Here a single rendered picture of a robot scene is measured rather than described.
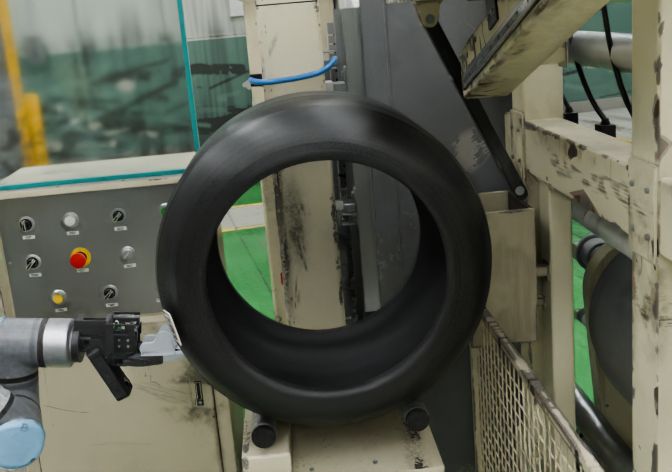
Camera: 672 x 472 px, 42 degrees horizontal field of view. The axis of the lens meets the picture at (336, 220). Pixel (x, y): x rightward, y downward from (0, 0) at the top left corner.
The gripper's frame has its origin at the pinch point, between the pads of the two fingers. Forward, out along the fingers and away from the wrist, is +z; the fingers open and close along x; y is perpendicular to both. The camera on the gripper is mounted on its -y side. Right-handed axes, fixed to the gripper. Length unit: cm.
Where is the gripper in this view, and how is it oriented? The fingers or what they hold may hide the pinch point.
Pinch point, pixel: (184, 355)
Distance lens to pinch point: 166.4
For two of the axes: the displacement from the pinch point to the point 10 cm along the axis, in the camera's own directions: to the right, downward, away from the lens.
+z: 10.0, 0.3, 0.8
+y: 0.4, -9.7, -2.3
